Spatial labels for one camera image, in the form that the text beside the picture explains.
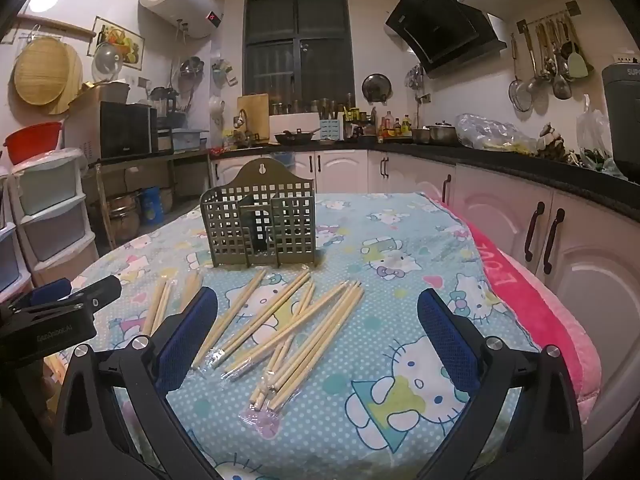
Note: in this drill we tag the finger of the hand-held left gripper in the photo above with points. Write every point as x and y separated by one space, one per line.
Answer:
52 291
102 290

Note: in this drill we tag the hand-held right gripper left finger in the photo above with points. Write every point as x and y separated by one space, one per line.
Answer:
192 330

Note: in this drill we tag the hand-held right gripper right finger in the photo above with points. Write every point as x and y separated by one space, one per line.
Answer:
445 335

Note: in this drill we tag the pile of wooden chopsticks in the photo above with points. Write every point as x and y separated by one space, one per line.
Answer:
322 335

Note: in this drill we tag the green plastic utensil holder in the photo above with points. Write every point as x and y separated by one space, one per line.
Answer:
290 230

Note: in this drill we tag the stacked steel pots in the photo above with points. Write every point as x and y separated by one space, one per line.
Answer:
124 215

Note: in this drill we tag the cartoon cat printed blanket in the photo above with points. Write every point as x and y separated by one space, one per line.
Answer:
400 270

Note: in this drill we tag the plastic drawer unit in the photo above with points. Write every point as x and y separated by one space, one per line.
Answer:
50 210

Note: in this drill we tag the pink plush blanket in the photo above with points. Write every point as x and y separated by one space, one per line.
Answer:
540 320

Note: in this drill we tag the blue can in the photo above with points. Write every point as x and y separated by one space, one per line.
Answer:
151 206

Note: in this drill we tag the wooden shelf rack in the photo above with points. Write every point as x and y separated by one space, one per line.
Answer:
150 157

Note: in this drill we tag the red plastic basin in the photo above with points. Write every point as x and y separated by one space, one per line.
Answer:
32 142

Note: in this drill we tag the black microwave oven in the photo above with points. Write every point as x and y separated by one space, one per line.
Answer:
122 130

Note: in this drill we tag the small black appliance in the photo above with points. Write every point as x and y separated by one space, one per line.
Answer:
164 140

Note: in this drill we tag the blue hanging bin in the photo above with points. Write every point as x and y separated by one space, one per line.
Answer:
282 159

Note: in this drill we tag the black kitchen countertop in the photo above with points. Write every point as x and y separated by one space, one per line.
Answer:
550 172

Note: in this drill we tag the black blender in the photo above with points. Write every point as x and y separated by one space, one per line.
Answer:
164 105

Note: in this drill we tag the cardboard box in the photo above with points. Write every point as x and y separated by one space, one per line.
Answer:
102 94

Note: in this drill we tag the steel pot with lid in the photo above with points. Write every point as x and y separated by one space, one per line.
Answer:
441 134

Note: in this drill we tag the clear plastic bag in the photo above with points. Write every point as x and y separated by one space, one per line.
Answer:
492 132

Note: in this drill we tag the group of condiment bottles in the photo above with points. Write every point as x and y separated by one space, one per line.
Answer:
395 127

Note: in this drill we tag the white hanging jug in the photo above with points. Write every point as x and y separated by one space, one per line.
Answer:
216 107

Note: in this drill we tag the metal faucet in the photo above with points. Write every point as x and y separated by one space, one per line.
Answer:
242 120

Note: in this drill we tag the round bamboo tray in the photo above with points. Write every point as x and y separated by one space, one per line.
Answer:
47 75

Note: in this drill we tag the black wok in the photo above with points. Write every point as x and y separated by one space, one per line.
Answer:
292 137

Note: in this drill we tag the brown dried food pile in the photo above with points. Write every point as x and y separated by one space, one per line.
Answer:
556 142

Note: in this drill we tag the wooden cutting board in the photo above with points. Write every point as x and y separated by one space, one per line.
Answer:
256 115

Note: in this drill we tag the glass pot lid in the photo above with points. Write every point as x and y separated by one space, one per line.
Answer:
106 62

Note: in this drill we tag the green vegetables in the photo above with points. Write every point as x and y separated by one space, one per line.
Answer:
602 162

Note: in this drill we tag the blue knife block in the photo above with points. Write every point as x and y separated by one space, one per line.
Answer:
331 130

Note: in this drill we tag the hanging steel colander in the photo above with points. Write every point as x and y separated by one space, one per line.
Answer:
192 69

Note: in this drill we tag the hanging packets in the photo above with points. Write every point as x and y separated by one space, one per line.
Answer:
223 72

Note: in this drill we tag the metal mesh skimmer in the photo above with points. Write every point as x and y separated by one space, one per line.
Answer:
521 97

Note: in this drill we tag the row of glass jars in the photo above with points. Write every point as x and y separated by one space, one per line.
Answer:
310 106

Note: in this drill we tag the white plastic bag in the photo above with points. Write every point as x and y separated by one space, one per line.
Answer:
594 130

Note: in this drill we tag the dark pot lid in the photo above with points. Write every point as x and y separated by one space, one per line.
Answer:
376 89

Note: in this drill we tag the hanging metal tools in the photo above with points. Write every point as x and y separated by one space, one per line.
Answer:
416 76

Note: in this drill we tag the grey kitchen appliance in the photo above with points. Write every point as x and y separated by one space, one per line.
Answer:
622 120

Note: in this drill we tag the row of hanging metal ladles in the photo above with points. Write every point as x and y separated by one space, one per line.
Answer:
552 65

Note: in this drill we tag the round ceiling light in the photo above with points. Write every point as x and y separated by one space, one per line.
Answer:
44 0

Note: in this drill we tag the white water heater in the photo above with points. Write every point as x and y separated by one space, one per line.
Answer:
180 0

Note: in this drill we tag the light green spatula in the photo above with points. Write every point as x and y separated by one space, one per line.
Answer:
578 65

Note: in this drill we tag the dark framed window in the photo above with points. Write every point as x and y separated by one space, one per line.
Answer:
295 45

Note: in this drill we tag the black range hood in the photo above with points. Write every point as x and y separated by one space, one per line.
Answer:
445 25

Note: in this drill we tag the fruit wall poster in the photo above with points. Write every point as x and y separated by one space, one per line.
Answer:
120 42

